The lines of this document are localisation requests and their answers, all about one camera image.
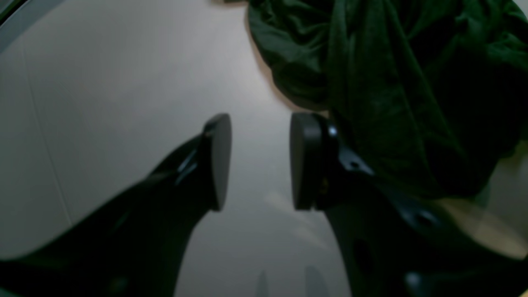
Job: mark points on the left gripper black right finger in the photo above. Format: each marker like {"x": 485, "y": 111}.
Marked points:
{"x": 393, "y": 244}

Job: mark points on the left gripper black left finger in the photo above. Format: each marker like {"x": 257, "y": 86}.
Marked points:
{"x": 133, "y": 245}

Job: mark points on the dark green t-shirt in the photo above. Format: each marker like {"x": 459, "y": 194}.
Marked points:
{"x": 430, "y": 93}

